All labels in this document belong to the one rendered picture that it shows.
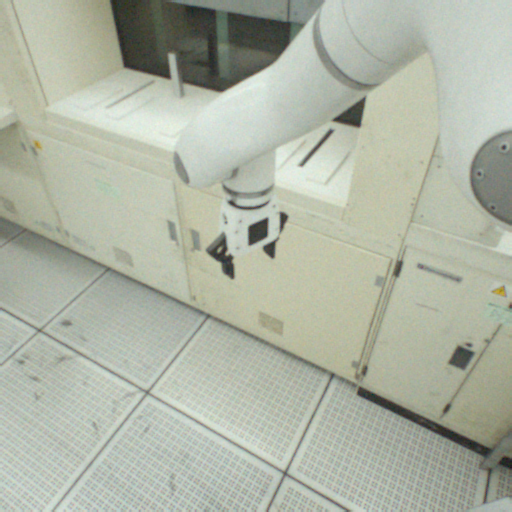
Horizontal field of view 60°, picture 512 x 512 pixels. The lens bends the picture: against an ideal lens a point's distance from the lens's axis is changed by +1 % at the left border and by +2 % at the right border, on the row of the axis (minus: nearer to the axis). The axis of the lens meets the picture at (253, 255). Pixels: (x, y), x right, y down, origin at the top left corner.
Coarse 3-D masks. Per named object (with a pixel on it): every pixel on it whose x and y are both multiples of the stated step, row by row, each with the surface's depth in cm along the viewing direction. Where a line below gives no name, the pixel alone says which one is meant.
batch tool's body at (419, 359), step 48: (432, 192) 104; (432, 240) 111; (480, 240) 105; (432, 288) 120; (480, 288) 113; (384, 336) 142; (432, 336) 131; (480, 336) 122; (384, 384) 158; (432, 384) 145; (480, 384) 134; (480, 432) 148
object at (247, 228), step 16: (224, 208) 70; (240, 208) 68; (256, 208) 68; (272, 208) 72; (224, 224) 72; (240, 224) 70; (256, 224) 72; (272, 224) 75; (240, 240) 72; (256, 240) 74; (272, 240) 77
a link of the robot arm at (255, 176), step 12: (264, 156) 62; (240, 168) 61; (252, 168) 62; (264, 168) 63; (228, 180) 65; (240, 180) 64; (252, 180) 64; (264, 180) 65; (240, 192) 66; (252, 192) 66
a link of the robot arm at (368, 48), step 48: (336, 0) 36; (384, 0) 32; (432, 0) 29; (480, 0) 26; (336, 48) 37; (384, 48) 35; (432, 48) 30; (480, 48) 24; (480, 96) 23; (480, 144) 23; (480, 192) 24
